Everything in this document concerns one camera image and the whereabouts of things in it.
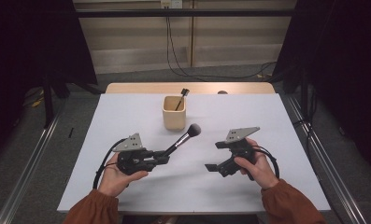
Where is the aluminium floor rail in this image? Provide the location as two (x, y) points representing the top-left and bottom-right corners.
(281, 92), (368, 224)
(0, 95), (69, 224)

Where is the wooden table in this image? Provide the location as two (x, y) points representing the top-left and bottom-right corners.
(105, 81), (277, 95)

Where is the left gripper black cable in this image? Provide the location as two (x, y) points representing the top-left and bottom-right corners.
(92, 137), (129, 190)

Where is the black curtain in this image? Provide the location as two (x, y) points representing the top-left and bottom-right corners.
(0, 0), (99, 167)
(270, 0), (371, 180)

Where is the black metal stand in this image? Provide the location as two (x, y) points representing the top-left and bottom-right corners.
(42, 70), (55, 129)

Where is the person's right hand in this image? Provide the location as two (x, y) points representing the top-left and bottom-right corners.
(235, 139), (279, 190)

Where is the cream square cup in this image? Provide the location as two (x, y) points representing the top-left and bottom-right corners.
(162, 95), (187, 132)

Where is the person's left hand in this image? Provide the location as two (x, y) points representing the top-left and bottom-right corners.
(97, 161), (150, 197)

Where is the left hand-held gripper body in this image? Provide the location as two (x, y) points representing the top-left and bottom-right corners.
(112, 133), (151, 175)

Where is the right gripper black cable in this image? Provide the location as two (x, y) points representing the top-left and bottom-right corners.
(252, 144), (281, 180)

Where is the thin black makeup brush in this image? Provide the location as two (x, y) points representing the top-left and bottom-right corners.
(174, 88), (191, 112)

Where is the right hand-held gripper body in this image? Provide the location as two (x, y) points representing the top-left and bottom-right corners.
(219, 126), (261, 178)

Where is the black wall cable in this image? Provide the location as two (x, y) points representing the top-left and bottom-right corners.
(166, 7), (268, 78)
(165, 7), (278, 80)

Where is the white wall socket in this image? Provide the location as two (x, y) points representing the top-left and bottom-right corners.
(160, 0), (184, 9)

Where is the black powder makeup brush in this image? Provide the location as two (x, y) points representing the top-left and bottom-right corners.
(162, 122), (203, 159)

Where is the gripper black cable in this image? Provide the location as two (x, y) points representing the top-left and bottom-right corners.
(92, 137), (129, 190)
(252, 144), (281, 180)

